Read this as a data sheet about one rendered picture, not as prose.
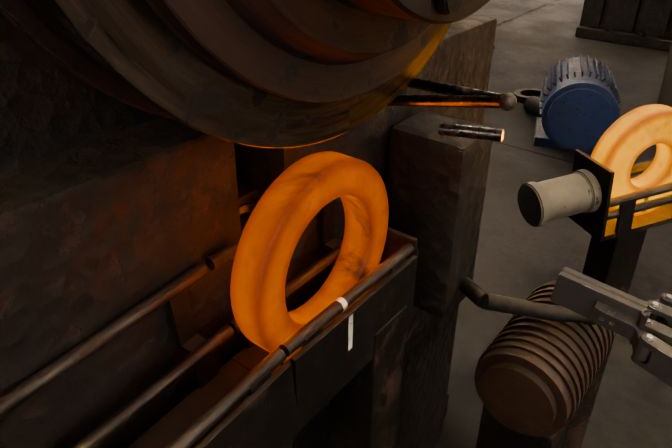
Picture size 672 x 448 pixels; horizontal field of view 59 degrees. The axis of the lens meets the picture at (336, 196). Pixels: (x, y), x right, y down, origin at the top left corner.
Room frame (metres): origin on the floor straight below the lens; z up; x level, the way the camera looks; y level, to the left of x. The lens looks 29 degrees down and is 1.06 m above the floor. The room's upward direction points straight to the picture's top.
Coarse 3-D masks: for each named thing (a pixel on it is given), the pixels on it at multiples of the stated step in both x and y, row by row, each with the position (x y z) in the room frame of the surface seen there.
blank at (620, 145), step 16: (640, 112) 0.73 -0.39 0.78; (656, 112) 0.72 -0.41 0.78; (608, 128) 0.73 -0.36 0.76; (624, 128) 0.72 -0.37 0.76; (640, 128) 0.71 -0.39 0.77; (656, 128) 0.72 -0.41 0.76; (608, 144) 0.71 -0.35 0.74; (624, 144) 0.71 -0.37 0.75; (640, 144) 0.71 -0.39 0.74; (656, 144) 0.76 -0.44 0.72; (608, 160) 0.70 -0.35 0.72; (624, 160) 0.71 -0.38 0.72; (656, 160) 0.76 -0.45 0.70; (624, 176) 0.71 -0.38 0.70; (640, 176) 0.75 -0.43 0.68; (656, 176) 0.74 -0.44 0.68; (624, 192) 0.71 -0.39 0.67; (656, 208) 0.73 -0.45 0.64
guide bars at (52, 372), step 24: (336, 240) 0.54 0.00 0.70; (216, 264) 0.42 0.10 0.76; (312, 264) 0.50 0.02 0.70; (168, 288) 0.38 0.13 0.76; (288, 288) 0.46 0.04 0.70; (144, 312) 0.36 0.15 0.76; (192, 312) 0.40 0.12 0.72; (96, 336) 0.33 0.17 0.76; (192, 336) 0.39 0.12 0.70; (216, 336) 0.39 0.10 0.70; (72, 360) 0.31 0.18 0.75; (192, 360) 0.37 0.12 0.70; (24, 384) 0.29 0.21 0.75; (48, 384) 0.30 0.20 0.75; (168, 384) 0.34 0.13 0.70; (0, 408) 0.27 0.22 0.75; (144, 408) 0.32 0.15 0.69; (96, 432) 0.30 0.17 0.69
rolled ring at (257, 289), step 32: (320, 160) 0.44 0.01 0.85; (352, 160) 0.46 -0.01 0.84; (288, 192) 0.41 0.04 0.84; (320, 192) 0.42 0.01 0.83; (352, 192) 0.46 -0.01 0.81; (384, 192) 0.50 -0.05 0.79; (256, 224) 0.39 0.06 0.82; (288, 224) 0.39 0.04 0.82; (352, 224) 0.49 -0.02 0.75; (384, 224) 0.50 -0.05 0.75; (256, 256) 0.37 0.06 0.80; (288, 256) 0.39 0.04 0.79; (352, 256) 0.48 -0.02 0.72; (256, 288) 0.36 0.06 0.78; (320, 288) 0.47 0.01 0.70; (256, 320) 0.36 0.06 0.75; (288, 320) 0.39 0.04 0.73
